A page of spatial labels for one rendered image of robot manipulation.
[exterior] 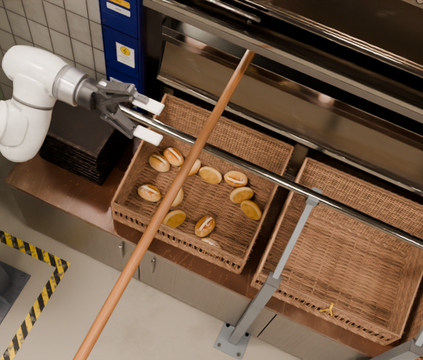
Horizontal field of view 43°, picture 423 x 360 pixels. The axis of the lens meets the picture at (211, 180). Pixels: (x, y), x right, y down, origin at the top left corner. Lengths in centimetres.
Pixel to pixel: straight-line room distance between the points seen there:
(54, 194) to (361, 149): 120
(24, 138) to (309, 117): 101
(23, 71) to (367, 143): 118
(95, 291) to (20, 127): 144
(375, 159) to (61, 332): 159
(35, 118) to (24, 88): 8
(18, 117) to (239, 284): 111
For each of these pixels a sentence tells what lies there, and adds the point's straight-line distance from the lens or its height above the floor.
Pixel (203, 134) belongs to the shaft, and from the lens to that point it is 165.
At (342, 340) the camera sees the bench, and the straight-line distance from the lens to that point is 218.
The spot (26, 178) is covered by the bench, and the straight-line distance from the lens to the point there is 233.
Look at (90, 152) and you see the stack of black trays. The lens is 205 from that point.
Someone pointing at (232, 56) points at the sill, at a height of 117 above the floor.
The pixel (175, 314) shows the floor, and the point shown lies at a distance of 268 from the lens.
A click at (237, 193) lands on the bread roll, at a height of 65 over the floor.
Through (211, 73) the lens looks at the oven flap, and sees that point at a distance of 202.
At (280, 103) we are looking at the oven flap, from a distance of 198.
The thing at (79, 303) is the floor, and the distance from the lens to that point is 271.
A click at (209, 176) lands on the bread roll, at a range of 224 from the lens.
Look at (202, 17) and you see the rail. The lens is 162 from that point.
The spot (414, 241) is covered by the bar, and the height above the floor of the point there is 117.
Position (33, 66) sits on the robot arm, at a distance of 139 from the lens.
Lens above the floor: 260
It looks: 62 degrees down
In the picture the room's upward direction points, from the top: 13 degrees clockwise
